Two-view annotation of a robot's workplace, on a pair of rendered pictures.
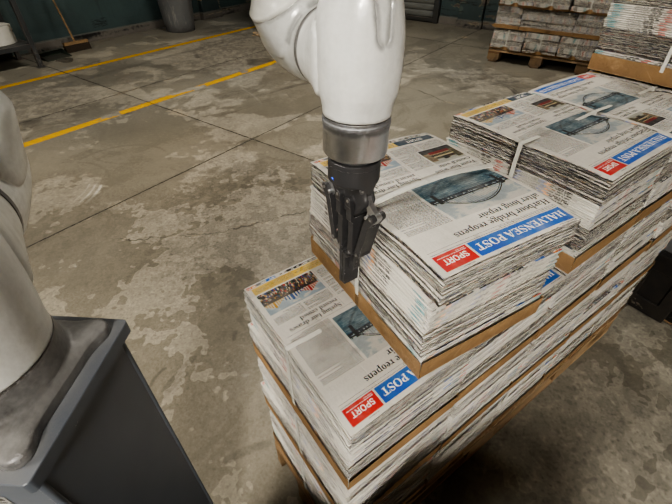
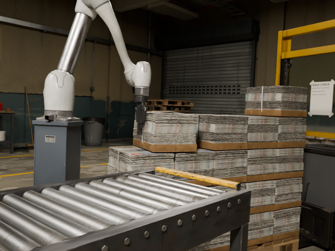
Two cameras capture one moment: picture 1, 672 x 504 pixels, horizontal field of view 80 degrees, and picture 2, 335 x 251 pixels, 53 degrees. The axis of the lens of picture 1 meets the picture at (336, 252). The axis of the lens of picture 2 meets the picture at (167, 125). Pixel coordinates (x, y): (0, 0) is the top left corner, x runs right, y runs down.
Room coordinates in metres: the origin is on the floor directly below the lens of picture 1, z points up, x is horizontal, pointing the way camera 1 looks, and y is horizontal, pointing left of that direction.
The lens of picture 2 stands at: (-1.54, -0.41, 1.09)
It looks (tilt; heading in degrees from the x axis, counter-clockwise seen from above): 3 degrees down; 6
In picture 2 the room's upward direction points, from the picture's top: 2 degrees clockwise
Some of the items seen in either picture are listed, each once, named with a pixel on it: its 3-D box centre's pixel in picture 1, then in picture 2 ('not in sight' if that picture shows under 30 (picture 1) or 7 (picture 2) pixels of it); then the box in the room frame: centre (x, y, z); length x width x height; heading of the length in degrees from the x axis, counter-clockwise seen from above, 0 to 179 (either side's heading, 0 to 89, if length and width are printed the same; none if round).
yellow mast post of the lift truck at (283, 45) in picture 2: not in sight; (279, 125); (1.71, -1.13, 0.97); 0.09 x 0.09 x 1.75; 36
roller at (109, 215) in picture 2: not in sight; (83, 208); (-0.56, -0.06, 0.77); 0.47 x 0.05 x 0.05; 54
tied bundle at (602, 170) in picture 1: (542, 172); (214, 130); (0.85, -0.49, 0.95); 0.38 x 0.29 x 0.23; 36
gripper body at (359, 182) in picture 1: (353, 183); (141, 103); (0.51, -0.03, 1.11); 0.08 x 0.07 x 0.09; 36
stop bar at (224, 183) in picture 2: not in sight; (194, 176); (-0.13, -0.38, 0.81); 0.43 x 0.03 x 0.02; 54
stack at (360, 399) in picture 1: (460, 339); (195, 206); (0.77, -0.38, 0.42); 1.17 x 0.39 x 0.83; 126
